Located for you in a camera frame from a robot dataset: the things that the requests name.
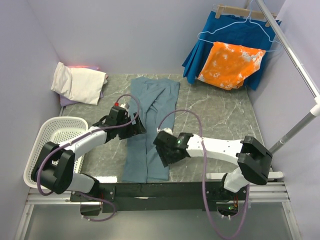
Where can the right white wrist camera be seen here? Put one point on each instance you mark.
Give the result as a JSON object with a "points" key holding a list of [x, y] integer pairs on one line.
{"points": [[166, 130]]}

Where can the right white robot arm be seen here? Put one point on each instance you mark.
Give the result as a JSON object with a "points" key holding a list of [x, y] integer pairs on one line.
{"points": [[252, 159]]}

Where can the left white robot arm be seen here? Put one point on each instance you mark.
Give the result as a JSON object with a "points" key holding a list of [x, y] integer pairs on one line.
{"points": [[54, 168]]}

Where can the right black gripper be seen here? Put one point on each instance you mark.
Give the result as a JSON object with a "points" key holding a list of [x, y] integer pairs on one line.
{"points": [[165, 159]]}

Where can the blue pleated skirt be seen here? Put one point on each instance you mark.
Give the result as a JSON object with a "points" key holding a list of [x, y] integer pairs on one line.
{"points": [[231, 30]]}

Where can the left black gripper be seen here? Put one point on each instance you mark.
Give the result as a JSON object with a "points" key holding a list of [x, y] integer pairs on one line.
{"points": [[136, 128]]}

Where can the white folded t shirt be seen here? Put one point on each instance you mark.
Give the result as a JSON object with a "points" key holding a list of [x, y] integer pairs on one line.
{"points": [[77, 84]]}

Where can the silver clothes rack frame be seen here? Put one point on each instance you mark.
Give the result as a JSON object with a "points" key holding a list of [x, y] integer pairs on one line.
{"points": [[287, 101]]}

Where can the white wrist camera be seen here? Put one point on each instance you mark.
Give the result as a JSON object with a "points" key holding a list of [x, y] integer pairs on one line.
{"points": [[166, 130], [125, 105]]}

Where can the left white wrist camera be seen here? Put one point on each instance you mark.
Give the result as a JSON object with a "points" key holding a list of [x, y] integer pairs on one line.
{"points": [[125, 105]]}

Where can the orange white tie-dye cloth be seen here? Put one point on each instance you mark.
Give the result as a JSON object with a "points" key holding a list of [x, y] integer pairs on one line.
{"points": [[228, 65]]}

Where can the aluminium rail frame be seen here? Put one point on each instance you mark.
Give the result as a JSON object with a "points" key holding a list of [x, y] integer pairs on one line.
{"points": [[273, 192]]}

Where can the white plastic laundry basket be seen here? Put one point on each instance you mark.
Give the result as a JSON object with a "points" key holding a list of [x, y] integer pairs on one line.
{"points": [[56, 130]]}

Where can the wooden clip hanger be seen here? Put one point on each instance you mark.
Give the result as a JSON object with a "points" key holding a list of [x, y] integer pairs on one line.
{"points": [[221, 9]]}

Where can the grey-blue t shirt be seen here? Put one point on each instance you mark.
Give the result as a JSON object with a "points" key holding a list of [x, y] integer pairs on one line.
{"points": [[157, 100]]}

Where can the pink folded t shirt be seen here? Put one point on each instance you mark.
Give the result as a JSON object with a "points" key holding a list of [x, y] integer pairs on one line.
{"points": [[85, 67]]}

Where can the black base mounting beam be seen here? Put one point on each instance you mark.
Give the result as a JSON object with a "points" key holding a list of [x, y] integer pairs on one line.
{"points": [[156, 196]]}

